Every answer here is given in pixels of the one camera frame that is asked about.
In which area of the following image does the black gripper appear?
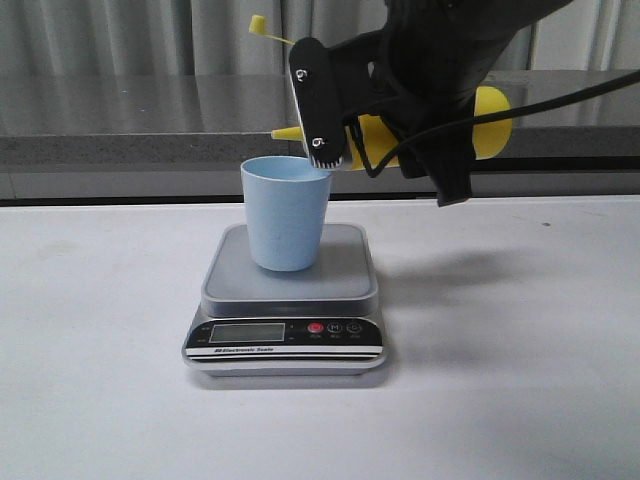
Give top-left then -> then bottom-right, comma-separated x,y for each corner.
287,0 -> 571,207

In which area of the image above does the light blue plastic cup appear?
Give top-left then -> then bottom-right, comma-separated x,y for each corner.
241,156 -> 331,272

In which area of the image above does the yellow squeeze bottle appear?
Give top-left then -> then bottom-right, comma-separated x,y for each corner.
249,15 -> 512,170

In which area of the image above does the grey electronic kitchen scale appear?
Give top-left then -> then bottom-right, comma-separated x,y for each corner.
182,223 -> 388,377

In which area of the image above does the grey stone counter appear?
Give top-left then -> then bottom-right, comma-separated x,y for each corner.
1,75 -> 639,202

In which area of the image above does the grey curtain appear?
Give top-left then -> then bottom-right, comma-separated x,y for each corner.
1,1 -> 639,76

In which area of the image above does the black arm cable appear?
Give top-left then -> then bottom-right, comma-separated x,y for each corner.
347,69 -> 640,180

